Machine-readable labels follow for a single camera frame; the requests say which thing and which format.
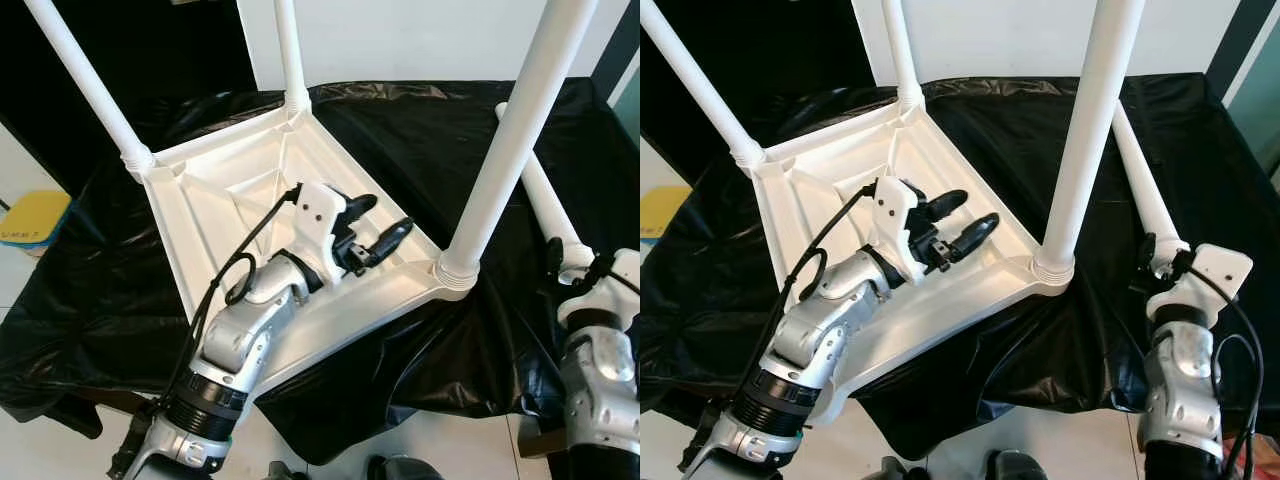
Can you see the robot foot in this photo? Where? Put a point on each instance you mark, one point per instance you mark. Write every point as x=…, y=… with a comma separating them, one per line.
x=1017, y=467
x=898, y=469
x=285, y=471
x=405, y=469

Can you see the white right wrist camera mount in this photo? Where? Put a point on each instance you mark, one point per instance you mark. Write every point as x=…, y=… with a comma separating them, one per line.
x=620, y=275
x=1215, y=270

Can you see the white plastic table leg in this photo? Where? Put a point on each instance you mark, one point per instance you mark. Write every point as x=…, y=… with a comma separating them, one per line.
x=900, y=50
x=1090, y=120
x=1145, y=200
x=550, y=215
x=520, y=120
x=80, y=80
x=700, y=70
x=290, y=50

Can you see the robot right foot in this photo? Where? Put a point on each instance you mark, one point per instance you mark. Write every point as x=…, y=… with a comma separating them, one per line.
x=405, y=469
x=1017, y=467

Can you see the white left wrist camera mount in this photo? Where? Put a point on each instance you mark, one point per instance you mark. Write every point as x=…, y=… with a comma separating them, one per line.
x=318, y=215
x=895, y=210

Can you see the black plastic sheet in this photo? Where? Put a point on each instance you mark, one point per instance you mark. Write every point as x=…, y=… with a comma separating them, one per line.
x=1000, y=140
x=400, y=150

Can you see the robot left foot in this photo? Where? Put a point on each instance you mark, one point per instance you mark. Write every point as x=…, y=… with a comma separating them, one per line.
x=285, y=471
x=898, y=469

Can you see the white plastic table top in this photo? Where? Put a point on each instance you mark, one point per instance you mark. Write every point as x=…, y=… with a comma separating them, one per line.
x=1000, y=280
x=400, y=280

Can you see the white board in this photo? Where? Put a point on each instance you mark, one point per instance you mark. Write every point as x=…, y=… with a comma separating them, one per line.
x=1000, y=40

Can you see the black door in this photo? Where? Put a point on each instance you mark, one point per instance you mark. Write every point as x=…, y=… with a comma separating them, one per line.
x=780, y=40
x=150, y=40

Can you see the yellow bag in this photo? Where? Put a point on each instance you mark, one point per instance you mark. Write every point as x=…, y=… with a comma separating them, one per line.
x=662, y=212
x=35, y=218

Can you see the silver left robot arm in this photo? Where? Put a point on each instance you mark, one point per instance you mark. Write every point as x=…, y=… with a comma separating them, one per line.
x=820, y=330
x=240, y=330

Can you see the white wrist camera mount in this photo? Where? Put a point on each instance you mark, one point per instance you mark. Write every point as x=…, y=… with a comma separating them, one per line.
x=620, y=275
x=895, y=210
x=318, y=215
x=1215, y=270

